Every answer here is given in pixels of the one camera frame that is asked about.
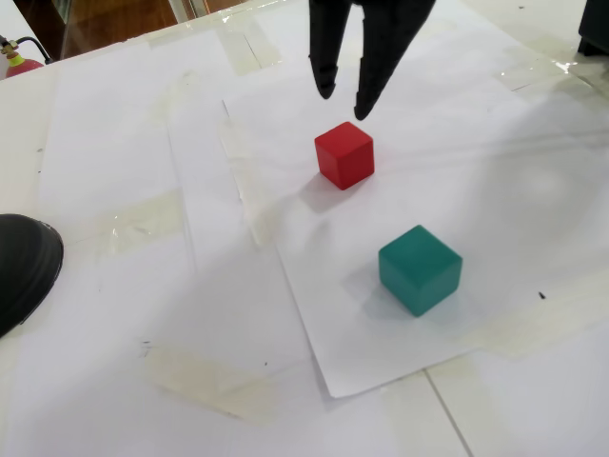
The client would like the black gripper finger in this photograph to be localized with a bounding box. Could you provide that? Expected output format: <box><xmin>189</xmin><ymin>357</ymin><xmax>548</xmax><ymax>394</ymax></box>
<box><xmin>353</xmin><ymin>0</ymin><xmax>437</xmax><ymax>122</ymax></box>
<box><xmin>308</xmin><ymin>0</ymin><xmax>354</xmax><ymax>101</ymax></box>

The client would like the red cube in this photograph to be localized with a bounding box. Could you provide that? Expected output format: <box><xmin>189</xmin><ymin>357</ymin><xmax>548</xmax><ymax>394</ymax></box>
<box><xmin>313</xmin><ymin>121</ymin><xmax>376</xmax><ymax>192</ymax></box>

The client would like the teal blue cube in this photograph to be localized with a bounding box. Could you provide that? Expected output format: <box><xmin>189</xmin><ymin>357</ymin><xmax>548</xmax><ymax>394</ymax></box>
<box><xmin>378</xmin><ymin>224</ymin><xmax>464</xmax><ymax>319</ymax></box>

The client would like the beige masking tape strip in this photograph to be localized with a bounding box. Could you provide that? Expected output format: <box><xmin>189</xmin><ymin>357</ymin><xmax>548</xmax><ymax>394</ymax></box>
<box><xmin>446</xmin><ymin>278</ymin><xmax>609</xmax><ymax>361</ymax></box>
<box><xmin>216</xmin><ymin>21</ymin><xmax>285</xmax><ymax>76</ymax></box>
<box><xmin>140</xmin><ymin>342</ymin><xmax>280</xmax><ymax>423</ymax></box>
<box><xmin>145</xmin><ymin>70</ymin><xmax>204</xmax><ymax>128</ymax></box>
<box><xmin>92</xmin><ymin>189</ymin><xmax>185</xmax><ymax>261</ymax></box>
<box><xmin>217</xmin><ymin>116</ymin><xmax>278</xmax><ymax>249</ymax></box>

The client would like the small white paper sheet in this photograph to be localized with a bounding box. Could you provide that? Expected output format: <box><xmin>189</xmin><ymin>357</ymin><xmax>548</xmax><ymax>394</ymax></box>
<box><xmin>222</xmin><ymin>28</ymin><xmax>609</xmax><ymax>400</ymax></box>

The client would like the large white paper sheet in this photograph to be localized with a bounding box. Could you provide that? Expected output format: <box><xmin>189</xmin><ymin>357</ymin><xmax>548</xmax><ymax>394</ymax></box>
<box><xmin>161</xmin><ymin>0</ymin><xmax>609</xmax><ymax>457</ymax></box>

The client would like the red fire extinguisher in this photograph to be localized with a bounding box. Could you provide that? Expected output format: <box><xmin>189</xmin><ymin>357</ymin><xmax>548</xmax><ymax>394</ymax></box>
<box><xmin>0</xmin><ymin>33</ymin><xmax>54</xmax><ymax>80</ymax></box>

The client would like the black round object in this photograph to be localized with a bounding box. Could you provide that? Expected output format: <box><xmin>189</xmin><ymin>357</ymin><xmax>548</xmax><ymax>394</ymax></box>
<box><xmin>0</xmin><ymin>213</ymin><xmax>65</xmax><ymax>340</ymax></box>

